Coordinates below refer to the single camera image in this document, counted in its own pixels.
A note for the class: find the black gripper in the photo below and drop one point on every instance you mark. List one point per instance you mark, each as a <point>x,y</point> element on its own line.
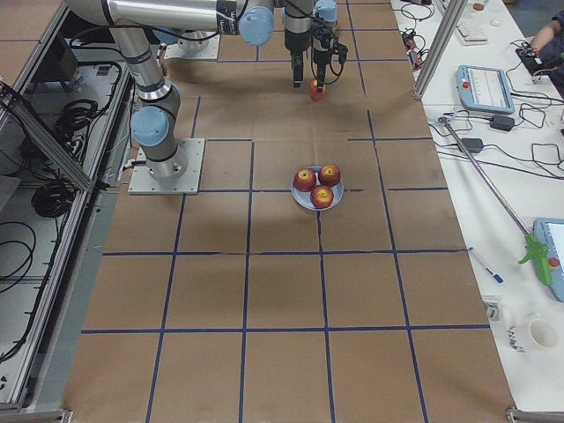
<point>320,57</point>
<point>293,40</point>

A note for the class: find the red yellow apple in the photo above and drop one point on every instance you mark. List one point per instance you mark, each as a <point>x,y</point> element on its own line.
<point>316,92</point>

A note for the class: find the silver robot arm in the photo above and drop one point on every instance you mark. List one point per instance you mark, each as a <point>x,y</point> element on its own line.
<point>325,13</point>
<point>153,125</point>

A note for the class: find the red apple on plate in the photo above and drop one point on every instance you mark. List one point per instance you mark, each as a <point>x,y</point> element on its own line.
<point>321,197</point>
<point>304,180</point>
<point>329,175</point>

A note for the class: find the light blue plate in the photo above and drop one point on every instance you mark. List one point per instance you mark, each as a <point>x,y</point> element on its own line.
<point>302,198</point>

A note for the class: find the person hand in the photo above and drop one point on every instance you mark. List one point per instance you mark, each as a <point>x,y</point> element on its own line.
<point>547,33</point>

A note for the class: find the white keyboard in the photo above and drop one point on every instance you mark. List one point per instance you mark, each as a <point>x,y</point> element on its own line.
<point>470,32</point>

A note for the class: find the blue teach pendant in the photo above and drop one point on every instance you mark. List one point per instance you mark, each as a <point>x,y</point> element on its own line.
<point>549,266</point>
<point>484,89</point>

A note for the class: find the black power adapter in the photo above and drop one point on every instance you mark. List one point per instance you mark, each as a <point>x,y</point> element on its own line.
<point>473,145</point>
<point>502,122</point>

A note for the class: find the blue white pen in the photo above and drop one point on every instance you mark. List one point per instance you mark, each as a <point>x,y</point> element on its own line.
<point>485,265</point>

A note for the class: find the white mug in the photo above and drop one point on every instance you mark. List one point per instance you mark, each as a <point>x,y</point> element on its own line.
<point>532,333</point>

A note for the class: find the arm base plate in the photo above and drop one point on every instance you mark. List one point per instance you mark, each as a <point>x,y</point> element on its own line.
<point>203,47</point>
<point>181,174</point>

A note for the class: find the aluminium frame post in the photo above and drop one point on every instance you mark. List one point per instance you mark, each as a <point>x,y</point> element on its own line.
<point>444,31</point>

